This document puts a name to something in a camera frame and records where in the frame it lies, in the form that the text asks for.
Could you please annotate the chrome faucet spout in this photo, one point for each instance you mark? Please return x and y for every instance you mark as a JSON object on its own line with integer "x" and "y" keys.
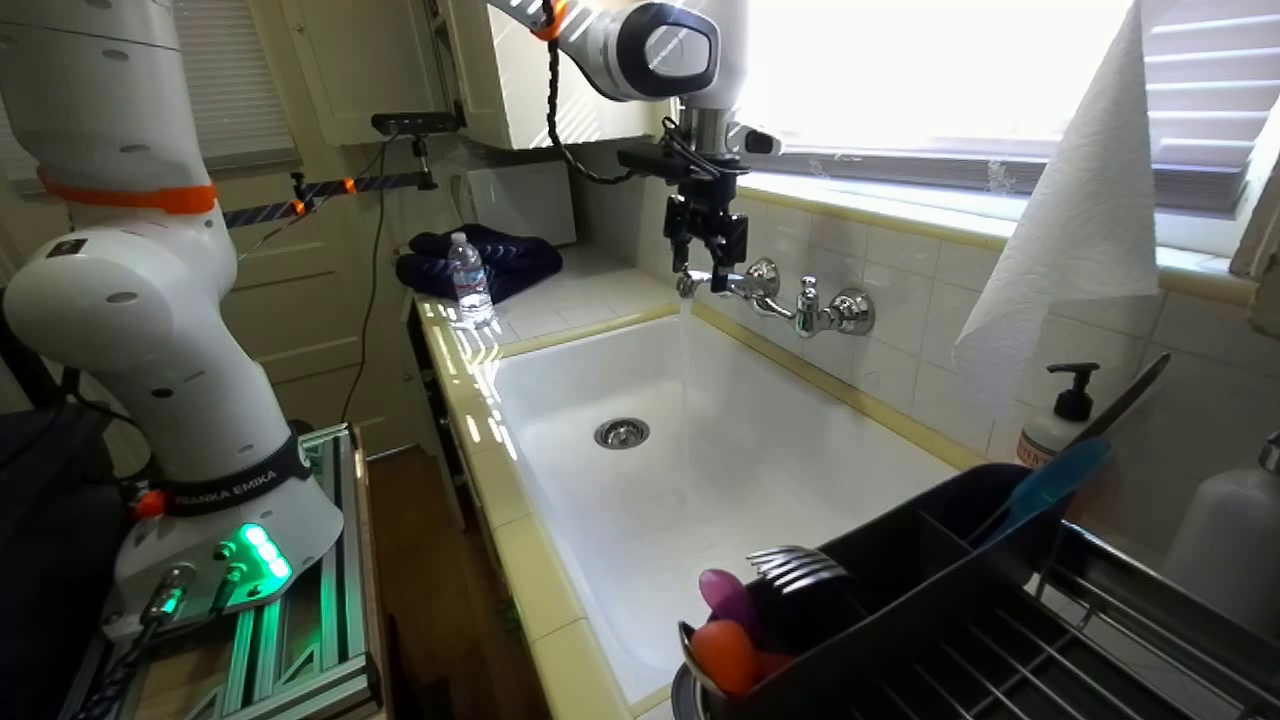
{"x": 737, "y": 287}

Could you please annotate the purple utensil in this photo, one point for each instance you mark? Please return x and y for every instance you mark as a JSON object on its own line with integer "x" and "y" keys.
{"x": 727, "y": 598}

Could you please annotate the black utensil caddy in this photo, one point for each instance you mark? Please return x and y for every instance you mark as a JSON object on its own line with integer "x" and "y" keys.
{"x": 864, "y": 604}

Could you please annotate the black dish drying rack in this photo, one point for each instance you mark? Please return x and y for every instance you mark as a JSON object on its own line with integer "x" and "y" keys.
{"x": 1084, "y": 633}

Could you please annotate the clear plastic water bottle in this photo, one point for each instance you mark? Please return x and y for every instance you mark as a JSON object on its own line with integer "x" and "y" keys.
{"x": 470, "y": 278}

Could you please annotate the blue handled brush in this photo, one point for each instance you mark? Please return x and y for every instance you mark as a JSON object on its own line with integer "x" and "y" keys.
{"x": 1054, "y": 482}

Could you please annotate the black camera on stand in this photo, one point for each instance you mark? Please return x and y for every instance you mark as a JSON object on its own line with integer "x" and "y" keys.
{"x": 418, "y": 122}

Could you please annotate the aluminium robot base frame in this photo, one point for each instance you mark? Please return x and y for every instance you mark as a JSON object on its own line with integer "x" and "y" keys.
{"x": 267, "y": 613}

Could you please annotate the white ceramic sink basin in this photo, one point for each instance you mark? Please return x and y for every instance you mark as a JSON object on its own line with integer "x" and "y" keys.
{"x": 740, "y": 456}

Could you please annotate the white plastic jug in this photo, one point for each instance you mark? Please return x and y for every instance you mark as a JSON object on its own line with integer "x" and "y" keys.
{"x": 1226, "y": 550}

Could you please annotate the soap pump bottle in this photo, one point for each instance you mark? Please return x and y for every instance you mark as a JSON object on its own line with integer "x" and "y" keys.
{"x": 1044, "y": 435}

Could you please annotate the orange round utensil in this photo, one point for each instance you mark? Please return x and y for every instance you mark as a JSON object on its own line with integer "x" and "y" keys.
{"x": 727, "y": 654}

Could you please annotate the dark blue cloth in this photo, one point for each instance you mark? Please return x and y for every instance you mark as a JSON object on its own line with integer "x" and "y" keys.
{"x": 511, "y": 261}

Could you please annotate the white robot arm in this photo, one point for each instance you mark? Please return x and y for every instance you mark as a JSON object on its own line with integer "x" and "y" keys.
{"x": 134, "y": 289}

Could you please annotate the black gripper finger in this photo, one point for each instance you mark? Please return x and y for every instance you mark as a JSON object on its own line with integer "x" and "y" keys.
{"x": 679, "y": 243}
{"x": 728, "y": 250}

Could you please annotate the window with blinds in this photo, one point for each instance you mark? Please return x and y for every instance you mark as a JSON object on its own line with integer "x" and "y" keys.
{"x": 929, "y": 89}

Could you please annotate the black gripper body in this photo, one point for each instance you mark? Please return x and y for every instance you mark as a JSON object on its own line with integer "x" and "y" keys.
{"x": 702, "y": 200}

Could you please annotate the metal sink drain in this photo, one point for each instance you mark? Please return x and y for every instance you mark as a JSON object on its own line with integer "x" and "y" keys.
{"x": 622, "y": 435}

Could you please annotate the white wall cabinet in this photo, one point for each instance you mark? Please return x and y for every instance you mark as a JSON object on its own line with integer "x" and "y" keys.
{"x": 500, "y": 82}

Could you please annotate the white paper towel sheet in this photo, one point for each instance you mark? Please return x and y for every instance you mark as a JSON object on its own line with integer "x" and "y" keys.
{"x": 1084, "y": 230}

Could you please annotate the chrome faucet handle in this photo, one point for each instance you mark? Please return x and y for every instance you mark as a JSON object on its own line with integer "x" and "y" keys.
{"x": 846, "y": 312}

